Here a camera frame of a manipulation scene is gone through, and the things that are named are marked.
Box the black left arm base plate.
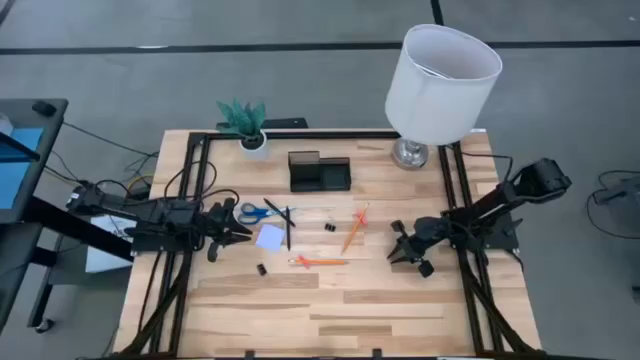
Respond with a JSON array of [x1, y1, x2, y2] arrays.
[[124, 227, 201, 253]]

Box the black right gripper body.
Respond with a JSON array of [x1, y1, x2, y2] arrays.
[[391, 216, 454, 279]]

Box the yellow cable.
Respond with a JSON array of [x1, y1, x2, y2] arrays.
[[126, 173, 154, 195]]

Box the white box under desk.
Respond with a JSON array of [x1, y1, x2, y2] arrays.
[[83, 209, 139, 275]]

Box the black flat box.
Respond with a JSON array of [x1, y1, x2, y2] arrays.
[[215, 117, 310, 132]]

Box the black computer mouse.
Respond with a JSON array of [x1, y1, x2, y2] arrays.
[[31, 99, 58, 118]]

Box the green plant in white pot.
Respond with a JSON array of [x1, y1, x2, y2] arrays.
[[215, 97, 269, 161]]

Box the dark side desk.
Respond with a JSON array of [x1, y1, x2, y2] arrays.
[[0, 98, 136, 335]]

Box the blue handled scissors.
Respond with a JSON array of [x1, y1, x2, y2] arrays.
[[235, 202, 297, 226]]

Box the black floor device cable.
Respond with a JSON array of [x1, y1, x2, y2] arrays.
[[585, 169, 640, 240]]

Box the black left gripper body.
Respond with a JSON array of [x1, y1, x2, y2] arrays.
[[199, 197, 237, 264]]

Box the white shade silver table lamp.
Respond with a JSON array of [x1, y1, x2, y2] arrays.
[[383, 23, 504, 171]]

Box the black aluminium table frame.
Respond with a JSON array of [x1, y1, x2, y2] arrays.
[[117, 130, 541, 359]]

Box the dark floor device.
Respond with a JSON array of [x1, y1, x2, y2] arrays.
[[593, 175, 640, 221]]

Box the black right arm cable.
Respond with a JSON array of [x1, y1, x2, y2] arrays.
[[444, 142, 515, 182]]

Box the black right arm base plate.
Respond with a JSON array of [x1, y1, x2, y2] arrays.
[[452, 212, 520, 251]]

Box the pale sticky note pad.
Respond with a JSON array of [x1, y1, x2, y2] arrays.
[[254, 223, 286, 253]]

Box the orange pencil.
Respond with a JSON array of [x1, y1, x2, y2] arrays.
[[287, 257, 347, 266], [341, 202, 371, 255]]

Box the blue desk mat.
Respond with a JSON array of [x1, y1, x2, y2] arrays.
[[0, 127, 45, 211]]

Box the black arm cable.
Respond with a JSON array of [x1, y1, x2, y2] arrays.
[[444, 142, 515, 182], [163, 159, 242, 207]]

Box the black mesh desk organizer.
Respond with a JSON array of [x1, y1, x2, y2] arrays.
[[287, 150, 352, 194]]

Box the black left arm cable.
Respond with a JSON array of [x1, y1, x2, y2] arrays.
[[163, 159, 242, 207]]

